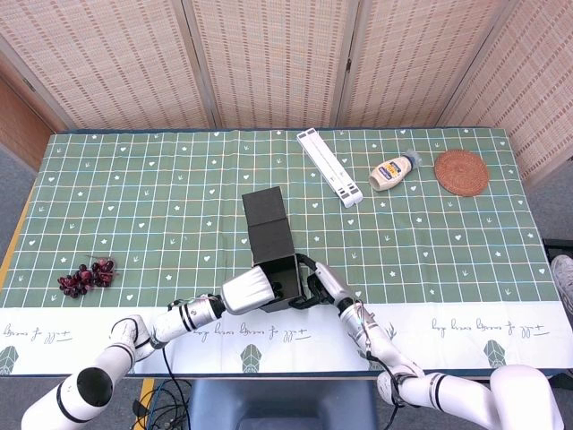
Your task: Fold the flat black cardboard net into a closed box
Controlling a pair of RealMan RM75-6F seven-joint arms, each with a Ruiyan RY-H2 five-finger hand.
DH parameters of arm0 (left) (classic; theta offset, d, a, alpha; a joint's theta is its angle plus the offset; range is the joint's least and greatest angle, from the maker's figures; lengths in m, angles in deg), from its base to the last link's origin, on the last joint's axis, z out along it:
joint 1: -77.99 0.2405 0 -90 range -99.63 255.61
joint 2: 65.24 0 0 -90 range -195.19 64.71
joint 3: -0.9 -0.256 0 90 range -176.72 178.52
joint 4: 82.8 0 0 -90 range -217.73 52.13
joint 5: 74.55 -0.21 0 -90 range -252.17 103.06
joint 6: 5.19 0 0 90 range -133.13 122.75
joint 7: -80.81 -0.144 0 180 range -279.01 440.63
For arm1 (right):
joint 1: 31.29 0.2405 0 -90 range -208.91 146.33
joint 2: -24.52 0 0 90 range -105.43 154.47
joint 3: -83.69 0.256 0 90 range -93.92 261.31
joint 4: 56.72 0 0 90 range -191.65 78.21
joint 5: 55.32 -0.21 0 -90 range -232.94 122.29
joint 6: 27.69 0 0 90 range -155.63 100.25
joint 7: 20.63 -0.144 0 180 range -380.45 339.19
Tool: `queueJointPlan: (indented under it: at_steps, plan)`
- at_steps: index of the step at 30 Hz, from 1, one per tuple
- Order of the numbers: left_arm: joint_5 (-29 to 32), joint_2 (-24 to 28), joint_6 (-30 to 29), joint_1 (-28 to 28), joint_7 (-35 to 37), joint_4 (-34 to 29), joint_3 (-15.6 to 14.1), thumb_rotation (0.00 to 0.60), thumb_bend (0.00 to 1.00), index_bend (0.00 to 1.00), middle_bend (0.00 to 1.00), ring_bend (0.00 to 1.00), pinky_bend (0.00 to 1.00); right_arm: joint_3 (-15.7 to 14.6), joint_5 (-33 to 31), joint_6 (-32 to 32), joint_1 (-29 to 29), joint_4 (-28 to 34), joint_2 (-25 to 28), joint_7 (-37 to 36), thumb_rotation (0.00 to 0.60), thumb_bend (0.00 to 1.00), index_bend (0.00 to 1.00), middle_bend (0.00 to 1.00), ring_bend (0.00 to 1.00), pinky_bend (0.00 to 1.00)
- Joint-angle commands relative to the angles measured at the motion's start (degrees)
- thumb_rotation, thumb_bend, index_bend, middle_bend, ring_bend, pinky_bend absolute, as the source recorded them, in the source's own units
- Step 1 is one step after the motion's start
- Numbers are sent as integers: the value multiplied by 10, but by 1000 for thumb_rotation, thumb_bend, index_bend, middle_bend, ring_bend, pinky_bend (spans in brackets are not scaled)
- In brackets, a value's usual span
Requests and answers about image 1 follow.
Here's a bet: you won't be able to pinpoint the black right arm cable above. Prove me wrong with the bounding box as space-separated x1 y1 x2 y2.
364 348 404 430

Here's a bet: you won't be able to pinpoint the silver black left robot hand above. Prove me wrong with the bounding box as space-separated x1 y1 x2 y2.
219 264 284 315

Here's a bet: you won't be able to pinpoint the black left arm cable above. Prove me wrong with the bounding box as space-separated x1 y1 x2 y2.
160 347 192 430

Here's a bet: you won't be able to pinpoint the black foldable cardboard box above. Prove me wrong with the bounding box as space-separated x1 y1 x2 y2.
241 186 304 314

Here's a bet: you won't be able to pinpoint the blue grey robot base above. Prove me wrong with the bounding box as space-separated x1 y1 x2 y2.
185 379 378 430

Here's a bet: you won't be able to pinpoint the round woven rattan coaster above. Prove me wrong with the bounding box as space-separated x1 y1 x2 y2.
433 150 490 197

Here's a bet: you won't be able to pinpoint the grey sneaker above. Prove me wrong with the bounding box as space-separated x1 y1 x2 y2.
549 254 573 317

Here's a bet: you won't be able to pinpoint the brown wooden door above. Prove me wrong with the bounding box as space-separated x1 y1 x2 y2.
0 75 59 174

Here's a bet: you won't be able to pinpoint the folding bamboo screen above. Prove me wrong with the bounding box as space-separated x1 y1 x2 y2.
0 0 573 185

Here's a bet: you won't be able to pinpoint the mayonnaise squeeze bottle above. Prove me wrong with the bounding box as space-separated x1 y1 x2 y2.
368 150 423 193

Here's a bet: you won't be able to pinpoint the dark red grape bunch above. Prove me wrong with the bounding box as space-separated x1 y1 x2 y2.
56 254 118 297

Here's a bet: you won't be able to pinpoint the white folding plastic stand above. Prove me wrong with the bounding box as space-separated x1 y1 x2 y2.
296 128 364 209

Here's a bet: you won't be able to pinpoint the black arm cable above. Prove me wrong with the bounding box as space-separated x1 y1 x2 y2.
160 347 192 430
364 348 404 430

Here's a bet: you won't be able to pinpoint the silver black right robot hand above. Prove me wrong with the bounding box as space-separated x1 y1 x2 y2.
288 253 354 311

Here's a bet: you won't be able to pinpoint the green checked tablecloth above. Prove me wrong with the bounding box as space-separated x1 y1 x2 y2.
0 128 566 376

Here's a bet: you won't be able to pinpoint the tangled floor cables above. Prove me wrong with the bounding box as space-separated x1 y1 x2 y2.
132 379 192 430

